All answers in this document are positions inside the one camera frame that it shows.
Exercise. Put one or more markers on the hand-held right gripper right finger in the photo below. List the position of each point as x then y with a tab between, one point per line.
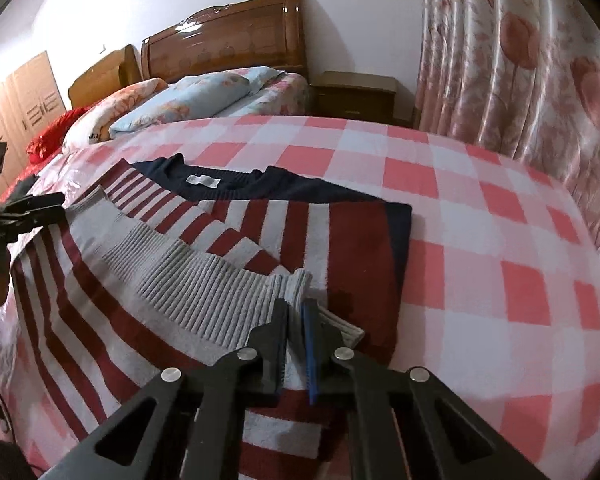
311	355

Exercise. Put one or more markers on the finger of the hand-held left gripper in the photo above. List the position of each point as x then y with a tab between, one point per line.
32	205

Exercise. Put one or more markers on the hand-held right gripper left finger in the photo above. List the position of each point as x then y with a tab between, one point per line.
275	345

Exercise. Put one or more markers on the striped knit sweater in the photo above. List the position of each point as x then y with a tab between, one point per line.
180	280

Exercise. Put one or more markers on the dark cloth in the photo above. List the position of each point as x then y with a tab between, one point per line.
22	186

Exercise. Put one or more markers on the red pillow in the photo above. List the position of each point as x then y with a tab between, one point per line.
55	132

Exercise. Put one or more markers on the wooden wardrobe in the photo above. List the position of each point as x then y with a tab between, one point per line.
20	105

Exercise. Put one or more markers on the pink floral pillow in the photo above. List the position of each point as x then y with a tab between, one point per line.
110	110

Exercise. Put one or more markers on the small wooden headboard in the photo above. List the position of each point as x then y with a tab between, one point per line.
105	77

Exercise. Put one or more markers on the pink checked bed sheet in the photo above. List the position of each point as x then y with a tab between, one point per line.
479	260

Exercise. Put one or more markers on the blue floral pillow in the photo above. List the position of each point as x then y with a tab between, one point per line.
195	92

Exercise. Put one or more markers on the large wooden headboard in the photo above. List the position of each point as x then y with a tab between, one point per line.
230	40

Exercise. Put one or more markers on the wooden nightstand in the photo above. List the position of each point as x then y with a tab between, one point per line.
355	100

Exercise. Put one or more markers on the floral curtain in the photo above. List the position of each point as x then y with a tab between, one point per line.
519	60

